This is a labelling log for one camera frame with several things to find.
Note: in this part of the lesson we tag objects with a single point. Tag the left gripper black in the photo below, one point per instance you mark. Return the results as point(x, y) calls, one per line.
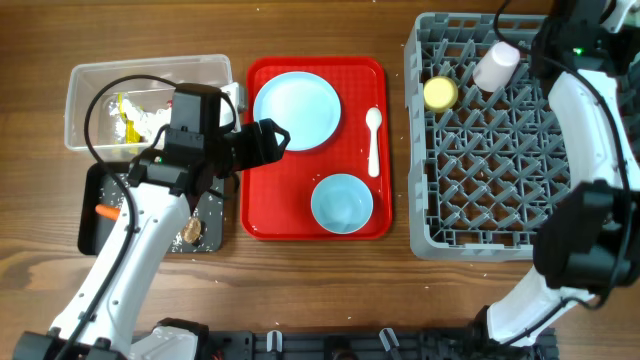
point(262, 146)

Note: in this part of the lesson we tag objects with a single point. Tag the light blue plate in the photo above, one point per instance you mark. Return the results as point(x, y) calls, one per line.
point(302, 103)

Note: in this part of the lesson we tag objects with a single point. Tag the light blue bowl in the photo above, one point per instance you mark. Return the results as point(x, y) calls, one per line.
point(342, 204)

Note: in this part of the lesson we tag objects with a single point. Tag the white rice pile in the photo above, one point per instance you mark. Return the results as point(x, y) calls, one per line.
point(210, 200)

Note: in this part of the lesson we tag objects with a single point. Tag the white plastic spoon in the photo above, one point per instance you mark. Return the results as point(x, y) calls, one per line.
point(373, 121)

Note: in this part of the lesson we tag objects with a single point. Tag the brown mushroom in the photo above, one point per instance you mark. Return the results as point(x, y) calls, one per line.
point(192, 230)

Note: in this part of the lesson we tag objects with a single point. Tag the white napkin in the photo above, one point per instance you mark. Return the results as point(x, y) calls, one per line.
point(147, 124)

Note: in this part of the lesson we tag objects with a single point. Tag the yellow foil wrapper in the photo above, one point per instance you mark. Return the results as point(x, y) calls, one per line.
point(126, 130)

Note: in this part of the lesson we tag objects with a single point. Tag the orange carrot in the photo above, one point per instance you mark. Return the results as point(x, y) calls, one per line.
point(108, 212)

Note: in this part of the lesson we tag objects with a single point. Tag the yellow plastic cup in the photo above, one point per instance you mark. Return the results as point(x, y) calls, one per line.
point(440, 93)

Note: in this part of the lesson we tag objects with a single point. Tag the pink plastic cup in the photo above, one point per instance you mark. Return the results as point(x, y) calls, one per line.
point(497, 67)

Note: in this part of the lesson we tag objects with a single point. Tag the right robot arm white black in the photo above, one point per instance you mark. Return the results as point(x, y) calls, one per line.
point(590, 244)

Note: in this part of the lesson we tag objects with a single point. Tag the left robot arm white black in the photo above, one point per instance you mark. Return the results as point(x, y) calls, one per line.
point(161, 191)

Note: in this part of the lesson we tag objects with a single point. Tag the black waste tray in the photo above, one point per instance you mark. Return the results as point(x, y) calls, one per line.
point(210, 225)

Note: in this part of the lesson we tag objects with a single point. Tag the grey dishwasher rack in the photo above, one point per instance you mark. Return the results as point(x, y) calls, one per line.
point(487, 173)

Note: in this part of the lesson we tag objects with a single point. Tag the red plastic tray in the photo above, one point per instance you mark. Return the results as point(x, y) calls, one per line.
point(275, 200)

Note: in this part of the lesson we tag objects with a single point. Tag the clear plastic bin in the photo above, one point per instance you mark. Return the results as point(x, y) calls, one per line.
point(88, 79)

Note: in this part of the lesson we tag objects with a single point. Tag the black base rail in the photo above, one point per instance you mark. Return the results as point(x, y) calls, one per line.
point(446, 344)

